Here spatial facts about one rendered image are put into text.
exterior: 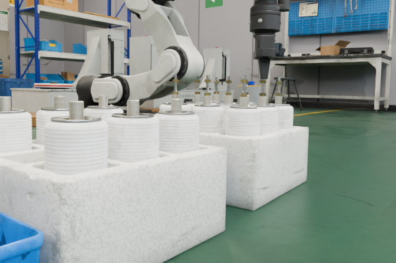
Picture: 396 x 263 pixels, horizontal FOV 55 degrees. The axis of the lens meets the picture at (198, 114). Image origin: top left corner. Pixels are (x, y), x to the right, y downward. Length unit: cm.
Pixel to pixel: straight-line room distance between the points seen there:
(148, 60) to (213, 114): 283
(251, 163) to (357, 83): 529
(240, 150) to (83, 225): 51
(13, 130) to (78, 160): 23
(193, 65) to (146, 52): 237
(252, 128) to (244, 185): 15
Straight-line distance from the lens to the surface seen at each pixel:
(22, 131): 80
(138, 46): 396
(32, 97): 326
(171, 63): 150
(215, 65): 491
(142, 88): 167
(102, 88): 180
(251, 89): 145
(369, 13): 612
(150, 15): 163
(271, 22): 112
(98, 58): 354
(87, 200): 56
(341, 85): 625
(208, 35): 743
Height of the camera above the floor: 31
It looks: 4 degrees down
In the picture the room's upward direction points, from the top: 1 degrees clockwise
